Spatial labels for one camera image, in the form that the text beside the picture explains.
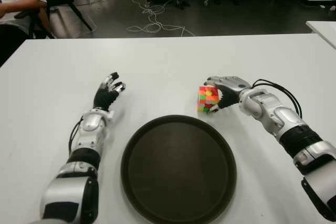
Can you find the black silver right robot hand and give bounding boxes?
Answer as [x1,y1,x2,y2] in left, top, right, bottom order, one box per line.
[203,76,251,114]

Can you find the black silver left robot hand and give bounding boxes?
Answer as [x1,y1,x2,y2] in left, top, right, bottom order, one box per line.
[93,71,127,112]

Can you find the multicoloured Rubik's cube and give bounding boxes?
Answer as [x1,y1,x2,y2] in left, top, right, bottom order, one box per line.
[196,85,221,114]

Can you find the dark brown round plate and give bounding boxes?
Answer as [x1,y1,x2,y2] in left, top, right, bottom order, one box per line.
[120,114,237,224]

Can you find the white side table corner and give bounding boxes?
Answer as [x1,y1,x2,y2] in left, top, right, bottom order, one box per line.
[306,20,336,50]

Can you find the white cable on floor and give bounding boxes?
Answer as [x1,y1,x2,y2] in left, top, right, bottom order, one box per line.
[88,0,196,37]

